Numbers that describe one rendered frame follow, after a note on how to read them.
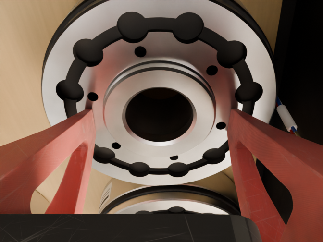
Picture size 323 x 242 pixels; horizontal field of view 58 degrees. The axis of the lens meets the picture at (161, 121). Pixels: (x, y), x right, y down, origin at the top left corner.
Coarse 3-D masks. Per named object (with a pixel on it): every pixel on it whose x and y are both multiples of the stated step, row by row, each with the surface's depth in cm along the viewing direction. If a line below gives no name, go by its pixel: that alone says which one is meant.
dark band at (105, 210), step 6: (150, 186) 17; (156, 186) 17; (162, 186) 17; (168, 186) 17; (174, 186) 17; (180, 186) 17; (186, 186) 17; (192, 186) 17; (132, 192) 18; (138, 192) 17; (144, 192) 17; (150, 192) 17; (156, 192) 17; (192, 192) 17; (198, 192) 17; (204, 192) 17; (210, 192) 17; (120, 198) 18; (126, 198) 17; (216, 198) 17; (222, 198) 18; (114, 204) 18; (228, 204) 18; (234, 204) 18; (102, 210) 19; (108, 210) 18
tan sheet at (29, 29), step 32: (0, 0) 13; (32, 0) 13; (64, 0) 13; (256, 0) 13; (0, 32) 14; (32, 32) 14; (0, 64) 15; (32, 64) 15; (0, 96) 16; (32, 96) 16; (160, 96) 16; (0, 128) 17; (32, 128) 17; (64, 160) 19; (96, 192) 21
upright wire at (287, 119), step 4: (276, 100) 13; (276, 104) 13; (280, 104) 13; (280, 108) 13; (284, 108) 13; (280, 112) 13; (284, 112) 12; (288, 112) 12; (280, 116) 13; (284, 116) 12; (288, 116) 12; (284, 120) 12; (288, 120) 12; (292, 120) 12; (288, 124) 12; (292, 124) 12; (288, 128) 12; (292, 128) 12; (296, 128) 12; (292, 132) 12; (296, 132) 12
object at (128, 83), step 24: (144, 72) 11; (168, 72) 11; (192, 72) 11; (120, 96) 12; (192, 96) 12; (120, 120) 12; (192, 120) 13; (120, 144) 13; (144, 144) 13; (168, 144) 13; (192, 144) 13
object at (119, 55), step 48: (96, 0) 10; (144, 0) 10; (192, 0) 10; (96, 48) 11; (144, 48) 11; (192, 48) 11; (240, 48) 11; (48, 96) 12; (96, 96) 13; (240, 96) 13; (96, 144) 14
